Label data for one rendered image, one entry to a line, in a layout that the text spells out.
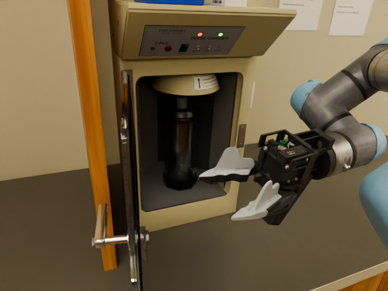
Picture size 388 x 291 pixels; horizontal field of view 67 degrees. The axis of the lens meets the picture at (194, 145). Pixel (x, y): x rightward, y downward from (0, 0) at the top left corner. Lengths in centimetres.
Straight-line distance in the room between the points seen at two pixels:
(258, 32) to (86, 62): 33
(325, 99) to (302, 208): 48
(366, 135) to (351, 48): 103
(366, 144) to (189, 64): 38
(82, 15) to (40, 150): 72
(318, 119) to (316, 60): 87
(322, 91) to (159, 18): 34
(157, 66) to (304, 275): 59
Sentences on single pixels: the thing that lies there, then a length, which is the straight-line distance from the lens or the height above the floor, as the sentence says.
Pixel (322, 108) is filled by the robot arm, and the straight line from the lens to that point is 61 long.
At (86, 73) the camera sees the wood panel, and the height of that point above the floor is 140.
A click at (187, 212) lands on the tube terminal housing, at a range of 85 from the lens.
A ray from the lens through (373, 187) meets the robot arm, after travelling 27.
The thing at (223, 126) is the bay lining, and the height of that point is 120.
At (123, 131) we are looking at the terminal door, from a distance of 33.
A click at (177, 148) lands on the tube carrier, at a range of 80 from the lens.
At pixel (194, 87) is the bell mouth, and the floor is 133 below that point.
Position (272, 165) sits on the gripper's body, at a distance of 46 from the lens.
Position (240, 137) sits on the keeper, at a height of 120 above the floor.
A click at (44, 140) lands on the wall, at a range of 114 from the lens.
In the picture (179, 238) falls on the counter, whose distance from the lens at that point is 83.
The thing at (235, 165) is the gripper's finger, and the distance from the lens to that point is 47.
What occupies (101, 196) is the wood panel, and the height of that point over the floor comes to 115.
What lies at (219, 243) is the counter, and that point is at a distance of 83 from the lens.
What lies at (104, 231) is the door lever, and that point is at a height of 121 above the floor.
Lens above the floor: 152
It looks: 27 degrees down
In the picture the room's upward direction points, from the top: 3 degrees clockwise
